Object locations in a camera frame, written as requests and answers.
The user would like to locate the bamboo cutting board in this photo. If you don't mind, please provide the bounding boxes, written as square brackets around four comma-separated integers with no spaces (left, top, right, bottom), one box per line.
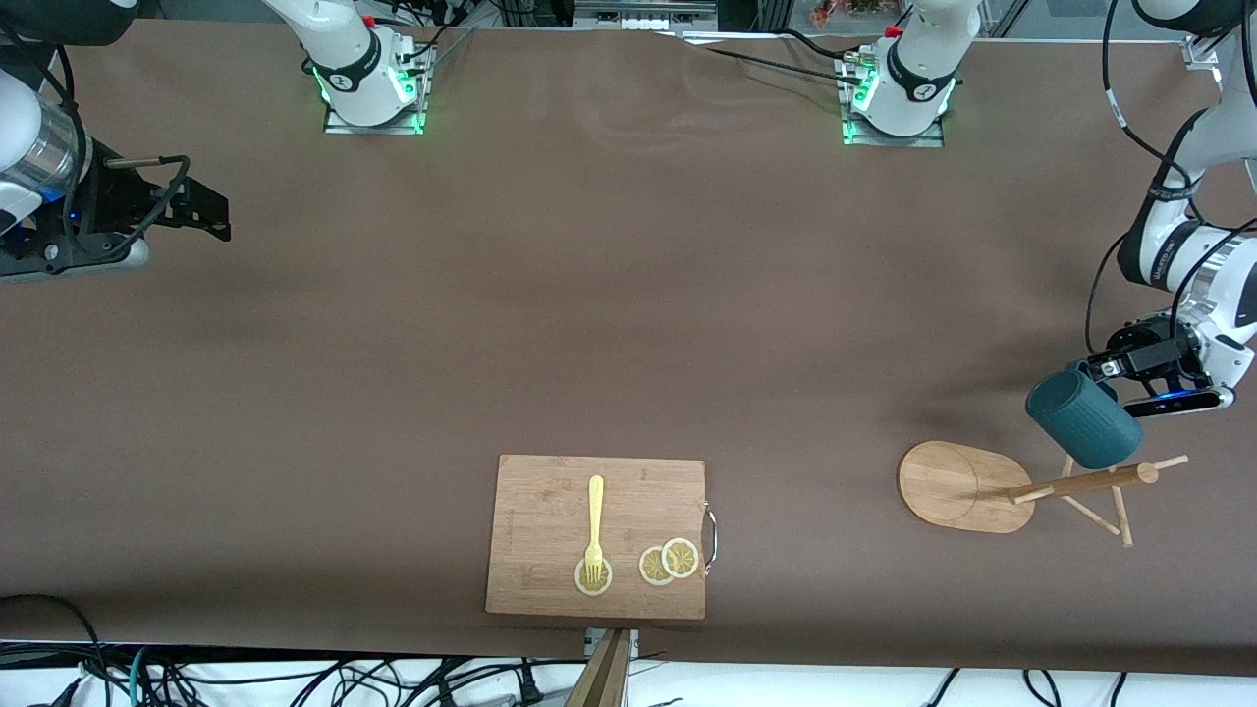
[485,454,721,622]

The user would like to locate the dark teal mug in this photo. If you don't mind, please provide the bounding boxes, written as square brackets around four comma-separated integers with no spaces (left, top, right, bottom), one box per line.
[1025,361,1145,470]

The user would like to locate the orange red plastic items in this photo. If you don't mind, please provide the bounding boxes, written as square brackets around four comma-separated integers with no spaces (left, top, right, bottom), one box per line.
[811,0,887,28]

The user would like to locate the thick black floor cable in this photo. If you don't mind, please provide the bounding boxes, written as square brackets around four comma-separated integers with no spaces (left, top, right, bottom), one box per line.
[0,593,104,688]

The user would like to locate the black base cable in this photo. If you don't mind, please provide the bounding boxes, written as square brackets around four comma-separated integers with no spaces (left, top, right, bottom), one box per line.
[683,29,870,84]

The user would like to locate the wooden mug rack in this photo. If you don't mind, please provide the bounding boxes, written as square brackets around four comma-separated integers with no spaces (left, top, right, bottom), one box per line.
[897,440,1190,549]

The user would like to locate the grey power strip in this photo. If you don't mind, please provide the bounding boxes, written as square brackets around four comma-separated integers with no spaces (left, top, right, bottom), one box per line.
[574,0,718,30]

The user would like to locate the brown table cover mat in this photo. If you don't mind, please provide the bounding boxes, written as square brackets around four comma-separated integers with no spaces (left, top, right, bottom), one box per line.
[0,18,1257,679]

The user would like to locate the yellow plastic fork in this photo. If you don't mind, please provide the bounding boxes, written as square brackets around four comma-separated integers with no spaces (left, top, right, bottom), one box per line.
[584,475,605,582]

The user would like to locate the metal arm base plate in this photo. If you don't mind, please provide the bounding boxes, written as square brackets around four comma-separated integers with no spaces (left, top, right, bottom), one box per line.
[835,49,949,148]
[322,39,434,136]

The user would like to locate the aluminium frame profile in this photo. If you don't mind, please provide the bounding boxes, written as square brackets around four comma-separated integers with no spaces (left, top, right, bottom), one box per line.
[1183,29,1229,70]

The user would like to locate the wooden support beam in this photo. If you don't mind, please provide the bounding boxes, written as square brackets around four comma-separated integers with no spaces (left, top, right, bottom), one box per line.
[565,628,634,707]

